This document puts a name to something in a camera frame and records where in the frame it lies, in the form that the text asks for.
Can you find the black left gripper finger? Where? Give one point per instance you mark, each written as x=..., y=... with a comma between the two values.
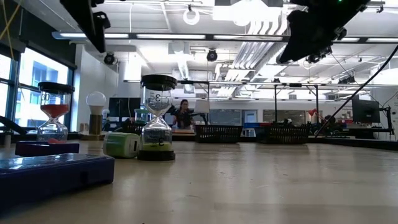
x=85, y=21

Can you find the black hourglass green sand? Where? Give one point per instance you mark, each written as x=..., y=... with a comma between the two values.
x=157, y=146

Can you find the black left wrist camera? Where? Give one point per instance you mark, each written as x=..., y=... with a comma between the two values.
x=102, y=20

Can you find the red desk lamp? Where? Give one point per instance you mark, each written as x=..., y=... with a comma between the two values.
x=311, y=112

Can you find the plain purple timer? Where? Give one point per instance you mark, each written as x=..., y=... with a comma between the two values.
x=56, y=177

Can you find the person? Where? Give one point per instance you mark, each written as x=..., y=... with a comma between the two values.
x=183, y=118

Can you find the light bulb table lamp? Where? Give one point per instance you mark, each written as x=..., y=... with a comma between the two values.
x=96, y=99

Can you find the black ceiling-mounted device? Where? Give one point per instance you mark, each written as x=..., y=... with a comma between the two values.
x=320, y=57

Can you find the teal hourglass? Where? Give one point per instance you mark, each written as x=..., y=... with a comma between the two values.
x=141, y=111

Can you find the black monitor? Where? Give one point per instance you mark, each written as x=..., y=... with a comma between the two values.
x=365, y=111
x=124, y=107

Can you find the black metal rig frame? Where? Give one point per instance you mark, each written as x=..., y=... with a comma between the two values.
x=275, y=105

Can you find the blue storage bin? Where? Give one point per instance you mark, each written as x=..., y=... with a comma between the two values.
x=250, y=126

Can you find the large window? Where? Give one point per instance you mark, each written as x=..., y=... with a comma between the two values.
x=43, y=71

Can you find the purple timer with display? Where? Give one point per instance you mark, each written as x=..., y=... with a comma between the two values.
x=46, y=149

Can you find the long LED light bar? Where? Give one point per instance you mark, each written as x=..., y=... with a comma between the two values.
x=171, y=36

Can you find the black hourglass red sand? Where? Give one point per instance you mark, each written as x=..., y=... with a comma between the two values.
x=55, y=110

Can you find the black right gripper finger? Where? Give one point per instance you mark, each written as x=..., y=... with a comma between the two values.
x=301, y=40

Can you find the black ceiling camera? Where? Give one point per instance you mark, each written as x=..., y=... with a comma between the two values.
x=212, y=55
x=109, y=58

